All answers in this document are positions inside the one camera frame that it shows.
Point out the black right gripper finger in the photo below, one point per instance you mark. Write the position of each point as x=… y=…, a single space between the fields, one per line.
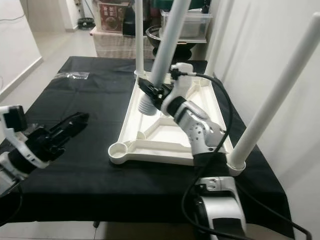
x=147 y=87

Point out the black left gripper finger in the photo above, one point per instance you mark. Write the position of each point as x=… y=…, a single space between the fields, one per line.
x=67 y=136
x=72 y=122

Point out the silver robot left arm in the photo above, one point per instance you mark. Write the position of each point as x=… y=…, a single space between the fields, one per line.
x=12 y=170

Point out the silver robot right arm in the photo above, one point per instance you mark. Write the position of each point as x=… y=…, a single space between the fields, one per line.
x=200 y=130

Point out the cream plastic children table top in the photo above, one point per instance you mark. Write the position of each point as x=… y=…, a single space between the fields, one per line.
x=160 y=137

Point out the black table cloth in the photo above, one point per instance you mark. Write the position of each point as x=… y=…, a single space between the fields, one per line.
x=105 y=100

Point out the black round bowl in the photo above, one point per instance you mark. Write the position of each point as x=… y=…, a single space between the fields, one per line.
x=152 y=42

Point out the clear plastic bag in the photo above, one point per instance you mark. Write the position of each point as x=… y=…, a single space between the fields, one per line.
x=75 y=75

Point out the cloth covered bench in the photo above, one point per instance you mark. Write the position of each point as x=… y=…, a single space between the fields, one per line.
x=120 y=45

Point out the black bag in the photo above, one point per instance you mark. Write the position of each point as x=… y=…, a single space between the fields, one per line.
x=130 y=22

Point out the clear plastic storage box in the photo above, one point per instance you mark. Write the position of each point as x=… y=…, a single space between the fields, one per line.
x=195 y=25

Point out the storage box with orange lid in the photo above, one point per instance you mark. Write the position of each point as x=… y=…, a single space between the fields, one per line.
x=112 y=17

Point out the green round lid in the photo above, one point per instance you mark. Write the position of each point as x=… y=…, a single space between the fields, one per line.
x=160 y=2

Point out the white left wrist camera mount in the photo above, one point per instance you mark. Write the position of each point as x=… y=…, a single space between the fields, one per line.
x=12 y=120

